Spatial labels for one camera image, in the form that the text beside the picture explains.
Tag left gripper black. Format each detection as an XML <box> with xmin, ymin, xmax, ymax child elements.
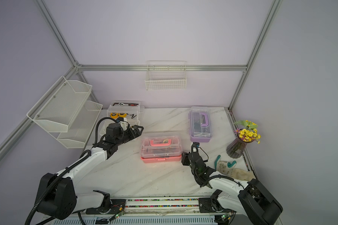
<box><xmin>116</xmin><ymin>125</ymin><xmax>143</xmax><ymax>147</ymax></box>

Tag purple toolbox clear lid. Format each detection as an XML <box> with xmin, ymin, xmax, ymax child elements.
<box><xmin>189</xmin><ymin>107</ymin><xmax>212</xmax><ymax>143</ymax></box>

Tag pink toolbox clear lid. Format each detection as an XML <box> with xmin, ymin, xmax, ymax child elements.
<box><xmin>140</xmin><ymin>132</ymin><xmax>183</xmax><ymax>163</ymax></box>

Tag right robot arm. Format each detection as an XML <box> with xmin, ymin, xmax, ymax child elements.
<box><xmin>181</xmin><ymin>142</ymin><xmax>283</xmax><ymax>225</ymax></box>

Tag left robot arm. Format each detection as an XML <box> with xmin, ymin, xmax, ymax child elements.
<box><xmin>25</xmin><ymin>120</ymin><xmax>144</xmax><ymax>225</ymax></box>

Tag yellow tape measure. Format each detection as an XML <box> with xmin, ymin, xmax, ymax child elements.
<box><xmin>110</xmin><ymin>113</ymin><xmax>120</xmax><ymax>120</ymax></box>
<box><xmin>118</xmin><ymin>113</ymin><xmax>127</xmax><ymax>118</ymax></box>

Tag white toolbox clear lid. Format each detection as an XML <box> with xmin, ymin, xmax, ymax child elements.
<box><xmin>105</xmin><ymin>100</ymin><xmax>145</xmax><ymax>126</ymax></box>

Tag yellow tape measure left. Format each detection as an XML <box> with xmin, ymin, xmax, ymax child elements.
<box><xmin>110</xmin><ymin>113</ymin><xmax>120</xmax><ymax>120</ymax></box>

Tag white green work glove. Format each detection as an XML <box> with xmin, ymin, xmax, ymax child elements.
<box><xmin>215</xmin><ymin>155</ymin><xmax>256</xmax><ymax>181</ymax></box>

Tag yellow flowers in vase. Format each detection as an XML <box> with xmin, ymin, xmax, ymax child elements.
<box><xmin>226</xmin><ymin>120</ymin><xmax>261</xmax><ymax>158</ymax></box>

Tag white two-tier mesh shelf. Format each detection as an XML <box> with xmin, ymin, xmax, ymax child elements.
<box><xmin>27</xmin><ymin>77</ymin><xmax>102</xmax><ymax>149</ymax></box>

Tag ratchet wrench red handle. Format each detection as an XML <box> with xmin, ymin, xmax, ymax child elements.
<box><xmin>113</xmin><ymin>102</ymin><xmax>139</xmax><ymax>107</ymax></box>

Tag white wire wall basket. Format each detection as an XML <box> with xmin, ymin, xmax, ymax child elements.
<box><xmin>145</xmin><ymin>61</ymin><xmax>187</xmax><ymax>91</ymax></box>

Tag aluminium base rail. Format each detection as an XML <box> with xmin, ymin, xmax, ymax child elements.
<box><xmin>40</xmin><ymin>196</ymin><xmax>247</xmax><ymax>225</ymax></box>

